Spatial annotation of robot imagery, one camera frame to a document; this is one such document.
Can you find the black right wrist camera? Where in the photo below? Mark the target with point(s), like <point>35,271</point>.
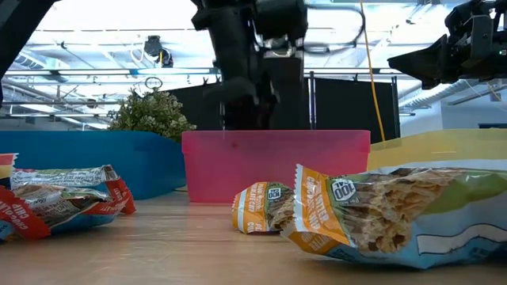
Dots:
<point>463,16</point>

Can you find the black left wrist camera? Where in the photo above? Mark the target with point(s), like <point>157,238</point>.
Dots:
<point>281,17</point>

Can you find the granola bar with striped wrapper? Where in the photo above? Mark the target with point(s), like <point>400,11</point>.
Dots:
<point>7,164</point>

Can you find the small black ceiling device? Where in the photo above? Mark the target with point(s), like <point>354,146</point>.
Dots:
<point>166,59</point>

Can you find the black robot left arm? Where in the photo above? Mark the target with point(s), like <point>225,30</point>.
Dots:
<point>16,31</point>

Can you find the red chocolate chip granola bar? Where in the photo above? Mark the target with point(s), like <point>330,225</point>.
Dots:
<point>63,206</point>
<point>20,213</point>

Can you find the silver snack bag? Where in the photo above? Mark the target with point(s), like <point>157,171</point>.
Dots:
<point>59,177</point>

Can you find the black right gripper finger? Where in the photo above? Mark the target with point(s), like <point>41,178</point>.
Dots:
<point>435,82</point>
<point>428,59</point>

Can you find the yellow translucent plastic bin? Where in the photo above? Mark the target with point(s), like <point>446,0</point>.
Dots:
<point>435,146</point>

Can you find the black ceiling fixture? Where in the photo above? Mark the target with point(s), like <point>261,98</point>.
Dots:
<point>152,45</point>

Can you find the black partition panel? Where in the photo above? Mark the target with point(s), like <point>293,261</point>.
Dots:
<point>190,112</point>
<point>344,107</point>
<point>302,116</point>

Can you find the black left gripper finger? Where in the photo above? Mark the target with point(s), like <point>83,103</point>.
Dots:
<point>281,73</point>
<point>237,93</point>

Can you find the horizontal metal rail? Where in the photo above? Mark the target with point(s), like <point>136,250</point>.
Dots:
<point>99,71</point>

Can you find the blue plastic bin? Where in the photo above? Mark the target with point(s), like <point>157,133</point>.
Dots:
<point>99,158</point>

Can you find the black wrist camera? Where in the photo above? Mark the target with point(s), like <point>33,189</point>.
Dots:
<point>281,17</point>
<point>463,16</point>

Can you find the green potted plant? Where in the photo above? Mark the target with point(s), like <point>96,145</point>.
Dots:
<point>150,115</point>

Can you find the pink translucent plastic bin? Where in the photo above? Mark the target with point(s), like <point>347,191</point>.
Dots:
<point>257,158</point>

